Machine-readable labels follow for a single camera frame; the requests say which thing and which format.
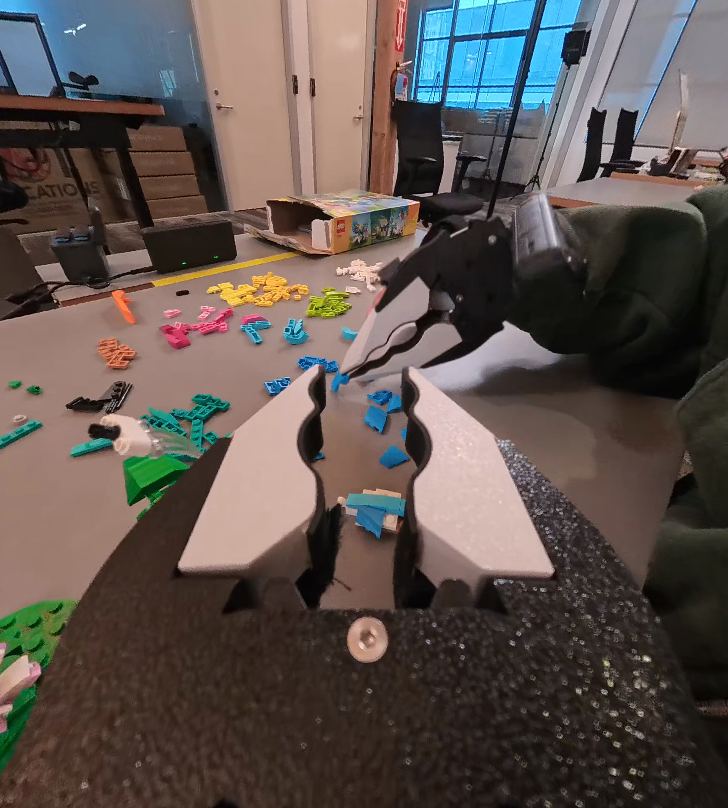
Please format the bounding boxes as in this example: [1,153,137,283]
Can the pile of teal lego plates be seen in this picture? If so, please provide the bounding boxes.
[0,393,231,458]

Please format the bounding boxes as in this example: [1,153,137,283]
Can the pile of light pink lego pieces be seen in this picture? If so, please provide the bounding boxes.
[163,305,234,335]

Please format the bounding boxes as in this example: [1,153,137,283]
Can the yellow tape strip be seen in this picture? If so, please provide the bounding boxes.
[149,252,302,288]

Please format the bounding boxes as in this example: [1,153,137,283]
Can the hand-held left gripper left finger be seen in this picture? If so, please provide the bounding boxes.
[176,364,343,582]

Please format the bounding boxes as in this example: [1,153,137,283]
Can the green lego leaf assembly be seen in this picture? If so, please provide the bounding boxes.
[123,454,191,506]

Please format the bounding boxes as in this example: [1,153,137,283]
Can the pile of white lego pieces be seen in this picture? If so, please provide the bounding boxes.
[335,259,384,294]

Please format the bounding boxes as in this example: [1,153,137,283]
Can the wooden post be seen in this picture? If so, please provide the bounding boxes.
[370,0,409,197]

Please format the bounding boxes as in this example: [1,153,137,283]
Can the white door with handle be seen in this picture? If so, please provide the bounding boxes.
[307,0,377,197]
[194,0,295,212]

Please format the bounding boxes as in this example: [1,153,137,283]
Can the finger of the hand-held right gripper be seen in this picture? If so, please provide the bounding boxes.
[340,281,456,377]
[350,314,462,380]

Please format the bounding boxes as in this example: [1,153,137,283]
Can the scattered blue lego slopes group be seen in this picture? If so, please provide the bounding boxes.
[264,355,412,471]

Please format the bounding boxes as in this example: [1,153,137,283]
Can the blue and white lego assembly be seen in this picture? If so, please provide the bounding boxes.
[337,489,408,539]

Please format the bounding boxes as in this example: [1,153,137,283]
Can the stacked cardboard boxes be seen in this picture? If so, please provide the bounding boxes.
[0,126,210,234]

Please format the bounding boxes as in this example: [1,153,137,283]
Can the grey office table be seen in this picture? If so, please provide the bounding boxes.
[547,175,709,210]

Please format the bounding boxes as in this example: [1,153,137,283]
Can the black lego pieces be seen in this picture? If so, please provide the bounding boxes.
[65,380,133,414]

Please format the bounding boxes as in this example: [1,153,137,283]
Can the pile of lime lego pieces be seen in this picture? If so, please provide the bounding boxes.
[305,287,352,318]

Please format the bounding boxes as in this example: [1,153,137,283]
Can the black cable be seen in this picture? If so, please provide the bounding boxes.
[0,265,153,319]

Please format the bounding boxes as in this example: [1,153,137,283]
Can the black office chair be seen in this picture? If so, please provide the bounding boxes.
[392,100,486,223]

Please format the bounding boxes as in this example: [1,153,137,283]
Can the pile of yellow lego pieces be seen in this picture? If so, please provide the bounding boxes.
[206,271,310,308]

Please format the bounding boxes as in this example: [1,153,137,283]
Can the colourful cardboard lego box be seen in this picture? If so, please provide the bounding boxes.
[244,189,420,255]

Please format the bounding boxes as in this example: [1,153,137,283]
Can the person's green hooded sweatshirt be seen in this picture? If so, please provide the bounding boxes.
[643,335,728,808]

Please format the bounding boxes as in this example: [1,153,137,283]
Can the black battery charger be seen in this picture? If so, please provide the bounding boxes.
[50,196,112,283]

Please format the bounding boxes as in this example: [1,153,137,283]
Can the green lego lily pad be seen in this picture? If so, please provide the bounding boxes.
[0,600,77,808]

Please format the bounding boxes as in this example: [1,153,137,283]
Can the pile of salmon lego pieces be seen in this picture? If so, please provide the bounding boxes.
[98,338,138,369]

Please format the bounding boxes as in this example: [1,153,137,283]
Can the wooden standing desk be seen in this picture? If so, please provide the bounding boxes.
[0,88,166,229]

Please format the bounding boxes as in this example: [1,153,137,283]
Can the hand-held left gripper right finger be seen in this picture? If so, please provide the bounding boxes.
[394,366,557,603]

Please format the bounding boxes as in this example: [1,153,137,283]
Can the black box with green lights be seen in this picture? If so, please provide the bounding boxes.
[141,219,237,274]

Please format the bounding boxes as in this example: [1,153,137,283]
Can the pair of black chairs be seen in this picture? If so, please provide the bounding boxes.
[577,107,644,184]

